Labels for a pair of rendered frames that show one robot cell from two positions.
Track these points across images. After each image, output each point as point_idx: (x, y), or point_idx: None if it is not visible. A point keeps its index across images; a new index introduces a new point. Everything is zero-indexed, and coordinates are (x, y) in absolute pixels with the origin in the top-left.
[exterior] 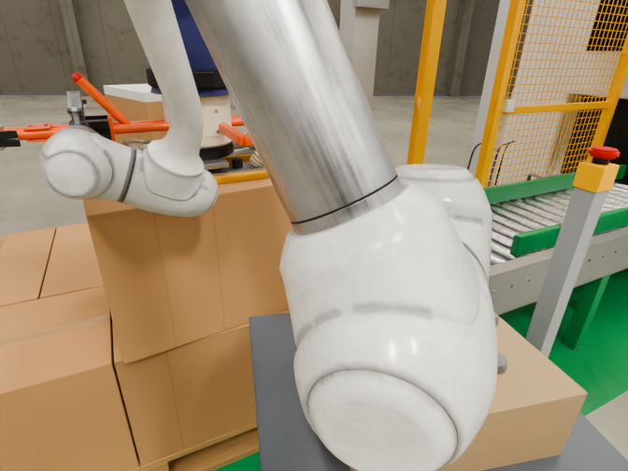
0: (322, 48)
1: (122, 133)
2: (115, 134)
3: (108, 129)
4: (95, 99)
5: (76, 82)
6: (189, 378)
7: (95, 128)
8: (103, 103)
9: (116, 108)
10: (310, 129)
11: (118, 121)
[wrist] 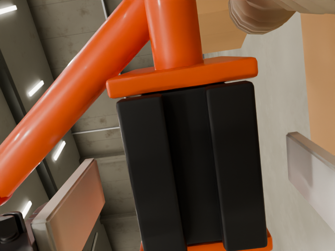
0: None
1: (194, 17)
2: (202, 58)
3: (171, 95)
4: (54, 133)
5: (5, 196)
6: None
7: (168, 168)
8: (62, 105)
9: (83, 48)
10: None
11: (138, 41)
